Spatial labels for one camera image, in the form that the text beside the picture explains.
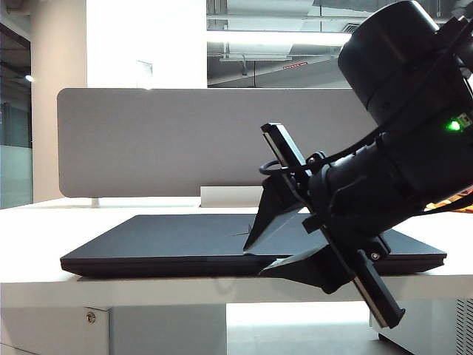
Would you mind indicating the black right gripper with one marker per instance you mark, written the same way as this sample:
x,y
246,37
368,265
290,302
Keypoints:
x,y
351,192

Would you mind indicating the black laptop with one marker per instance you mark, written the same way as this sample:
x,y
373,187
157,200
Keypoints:
x,y
166,236

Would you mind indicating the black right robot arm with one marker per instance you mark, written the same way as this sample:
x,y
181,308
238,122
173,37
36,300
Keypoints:
x,y
388,55

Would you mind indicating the white vented cabinet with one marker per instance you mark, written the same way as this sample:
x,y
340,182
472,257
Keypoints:
x,y
425,325

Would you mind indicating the grey desk divider panel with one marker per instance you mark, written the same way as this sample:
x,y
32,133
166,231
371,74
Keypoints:
x,y
166,140

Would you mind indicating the white drawer cabinet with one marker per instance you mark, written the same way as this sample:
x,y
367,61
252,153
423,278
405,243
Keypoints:
x,y
148,329

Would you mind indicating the round metal drawer lock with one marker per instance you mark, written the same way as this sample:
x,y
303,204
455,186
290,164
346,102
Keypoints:
x,y
90,317

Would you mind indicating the white divider foot bracket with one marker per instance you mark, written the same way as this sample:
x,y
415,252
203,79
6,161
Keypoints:
x,y
95,202

